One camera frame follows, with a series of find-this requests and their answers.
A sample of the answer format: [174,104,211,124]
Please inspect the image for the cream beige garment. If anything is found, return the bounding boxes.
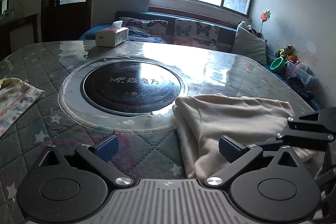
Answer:
[171,93,318,180]

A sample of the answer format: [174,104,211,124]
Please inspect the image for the grey quilted star tablecloth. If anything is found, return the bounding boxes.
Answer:
[1,40,311,223]

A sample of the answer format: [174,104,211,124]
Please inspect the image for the black round induction cooktop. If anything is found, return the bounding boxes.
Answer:
[81,61,185,116]

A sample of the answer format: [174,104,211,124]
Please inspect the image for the green plastic bowl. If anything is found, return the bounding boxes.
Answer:
[270,57,286,73]

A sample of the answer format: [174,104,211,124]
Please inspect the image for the plush toys pile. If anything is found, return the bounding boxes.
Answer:
[274,44,297,63]

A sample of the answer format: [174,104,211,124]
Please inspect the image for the floral fabric pouch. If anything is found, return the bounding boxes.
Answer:
[0,78,45,136]

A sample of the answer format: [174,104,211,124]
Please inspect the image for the plain grey pillow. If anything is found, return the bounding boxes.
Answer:
[231,21,266,66]

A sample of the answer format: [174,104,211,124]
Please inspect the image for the white tissue box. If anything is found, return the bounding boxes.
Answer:
[95,20,129,48]

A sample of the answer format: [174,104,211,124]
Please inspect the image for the colourful pinwheel toy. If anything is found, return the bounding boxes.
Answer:
[260,9,271,34]

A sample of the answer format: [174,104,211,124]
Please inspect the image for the left butterfly cushion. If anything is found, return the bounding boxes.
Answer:
[119,17,168,44]

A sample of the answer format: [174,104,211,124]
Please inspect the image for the butterfly cushion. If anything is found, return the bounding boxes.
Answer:
[119,17,168,44]
[173,19,219,50]

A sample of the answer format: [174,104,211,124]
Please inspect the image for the right butterfly cushion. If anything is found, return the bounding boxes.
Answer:
[173,19,219,50]

